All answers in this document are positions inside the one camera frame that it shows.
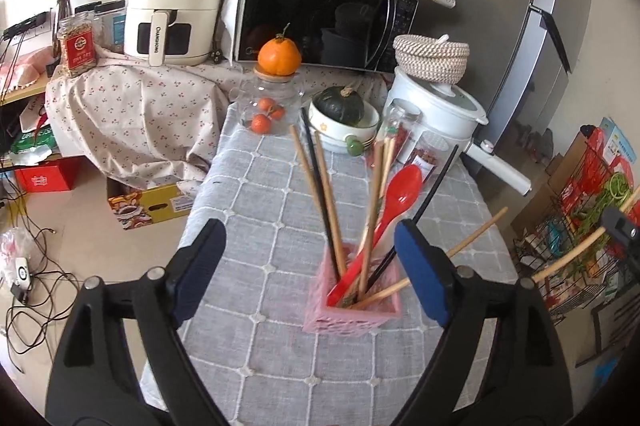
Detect black chopstick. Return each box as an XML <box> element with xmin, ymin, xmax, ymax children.
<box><xmin>299</xmin><ymin>106</ymin><xmax>346</xmax><ymax>274</ymax></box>
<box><xmin>365</xmin><ymin>145</ymin><xmax>460</xmax><ymax>297</ymax></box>

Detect red box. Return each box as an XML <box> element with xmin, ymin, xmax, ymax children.
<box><xmin>14</xmin><ymin>156</ymin><xmax>88</xmax><ymax>193</ymax></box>

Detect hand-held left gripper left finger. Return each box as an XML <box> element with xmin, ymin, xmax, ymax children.
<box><xmin>47</xmin><ymin>218</ymin><xmax>231</xmax><ymax>426</ymax></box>

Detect red plastic spoon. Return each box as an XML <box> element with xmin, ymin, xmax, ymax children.
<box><xmin>326</xmin><ymin>164</ymin><xmax>424</xmax><ymax>307</ymax></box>

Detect wooden shelf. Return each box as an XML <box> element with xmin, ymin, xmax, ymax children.
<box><xmin>0</xmin><ymin>76</ymin><xmax>51</xmax><ymax>107</ymax></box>

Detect large orange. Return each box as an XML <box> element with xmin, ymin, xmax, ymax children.
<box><xmin>257</xmin><ymin>23</ymin><xmax>302</xmax><ymax>77</ymax></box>

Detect black metal frame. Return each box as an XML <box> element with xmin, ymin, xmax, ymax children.
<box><xmin>575</xmin><ymin>286</ymin><xmax>640</xmax><ymax>367</ymax></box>

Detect pink perforated utensil holder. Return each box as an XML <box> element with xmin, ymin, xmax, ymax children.
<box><xmin>302</xmin><ymin>246</ymin><xmax>403</xmax><ymax>334</ymax></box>

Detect small white device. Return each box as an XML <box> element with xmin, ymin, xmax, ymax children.
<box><xmin>12</xmin><ymin>257</ymin><xmax>33</xmax><ymax>294</ymax></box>

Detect dark green pumpkin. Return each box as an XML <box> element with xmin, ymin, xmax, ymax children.
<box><xmin>313</xmin><ymin>86</ymin><xmax>366</xmax><ymax>127</ymax></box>

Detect white red-flowered tablecloth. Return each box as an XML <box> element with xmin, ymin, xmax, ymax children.
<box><xmin>45</xmin><ymin>40</ymin><xmax>393</xmax><ymax>194</ymax></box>

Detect red label jar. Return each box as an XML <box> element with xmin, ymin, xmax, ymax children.
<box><xmin>56</xmin><ymin>14</ymin><xmax>98</xmax><ymax>79</ymax></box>

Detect bunch of green herbs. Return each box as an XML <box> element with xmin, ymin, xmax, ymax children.
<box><xmin>575</xmin><ymin>173</ymin><xmax>640</xmax><ymax>267</ymax></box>

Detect woven rope basket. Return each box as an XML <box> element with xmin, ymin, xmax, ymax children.
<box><xmin>392</xmin><ymin>34</ymin><xmax>471</xmax><ymax>85</ymax></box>

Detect brown cardboard box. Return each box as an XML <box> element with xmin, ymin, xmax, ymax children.
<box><xmin>510</xmin><ymin>126</ymin><xmax>591</xmax><ymax>231</ymax></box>

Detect yellow cardboard box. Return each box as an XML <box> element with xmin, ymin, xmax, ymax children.
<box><xmin>106</xmin><ymin>183</ymin><xmax>193</xmax><ymax>231</ymax></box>

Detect white electric cooking pot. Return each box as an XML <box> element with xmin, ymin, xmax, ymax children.
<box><xmin>382</xmin><ymin>66</ymin><xmax>532</xmax><ymax>197</ymax></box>

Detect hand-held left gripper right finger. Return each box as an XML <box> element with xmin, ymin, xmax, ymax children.
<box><xmin>394</xmin><ymin>220</ymin><xmax>573</xmax><ymax>426</ymax></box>

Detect pink packet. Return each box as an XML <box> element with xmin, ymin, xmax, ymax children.
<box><xmin>0</xmin><ymin>48</ymin><xmax>56</xmax><ymax>86</ymax></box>

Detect white ceramic bowl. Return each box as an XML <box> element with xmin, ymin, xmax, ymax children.
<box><xmin>307</xmin><ymin>98</ymin><xmax>381</xmax><ymax>154</ymax></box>

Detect black wire rack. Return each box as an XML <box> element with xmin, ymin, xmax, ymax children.
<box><xmin>512</xmin><ymin>133</ymin><xmax>640</xmax><ymax>322</ymax></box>

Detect tall jar of red berries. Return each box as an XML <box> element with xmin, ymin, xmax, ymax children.
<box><xmin>367</xmin><ymin>98</ymin><xmax>423</xmax><ymax>167</ymax></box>

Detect black floor cables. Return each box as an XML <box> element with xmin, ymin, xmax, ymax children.
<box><xmin>0</xmin><ymin>186</ymin><xmax>76</xmax><ymax>374</ymax></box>

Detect pile of wooden chopsticks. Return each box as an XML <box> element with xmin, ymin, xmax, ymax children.
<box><xmin>290</xmin><ymin>126</ymin><xmax>510</xmax><ymax>309</ymax></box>

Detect green packet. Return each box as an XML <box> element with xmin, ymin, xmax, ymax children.
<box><xmin>10</xmin><ymin>126</ymin><xmax>56</xmax><ymax>154</ymax></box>

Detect red plastic bag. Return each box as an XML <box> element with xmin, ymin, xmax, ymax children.
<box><xmin>562</xmin><ymin>128</ymin><xmax>636</xmax><ymax>217</ymax></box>

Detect grey refrigerator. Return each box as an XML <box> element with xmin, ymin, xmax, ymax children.
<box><xmin>410</xmin><ymin>0</ymin><xmax>598</xmax><ymax>207</ymax></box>

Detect plain bamboo chopstick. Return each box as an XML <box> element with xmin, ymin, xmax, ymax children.
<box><xmin>531</xmin><ymin>226</ymin><xmax>608</xmax><ymax>284</ymax></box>

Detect black microwave oven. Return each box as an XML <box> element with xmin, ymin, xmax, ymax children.
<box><xmin>232</xmin><ymin>0</ymin><xmax>421</xmax><ymax>74</ymax></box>

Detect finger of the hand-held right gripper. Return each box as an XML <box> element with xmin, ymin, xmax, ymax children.
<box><xmin>599</xmin><ymin>186</ymin><xmax>640</xmax><ymax>274</ymax></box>

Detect clear container black lid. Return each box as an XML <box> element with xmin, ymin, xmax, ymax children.
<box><xmin>75</xmin><ymin>3</ymin><xmax>103</xmax><ymax>46</ymax></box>
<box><xmin>95</xmin><ymin>0</ymin><xmax>127</xmax><ymax>54</ymax></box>

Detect labelled jar of red berries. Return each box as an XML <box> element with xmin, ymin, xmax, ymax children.
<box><xmin>400</xmin><ymin>131</ymin><xmax>453</xmax><ymax>184</ymax></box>

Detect clear plastic bag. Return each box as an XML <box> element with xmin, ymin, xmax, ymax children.
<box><xmin>0</xmin><ymin>228</ymin><xmax>31</xmax><ymax>257</ymax></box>

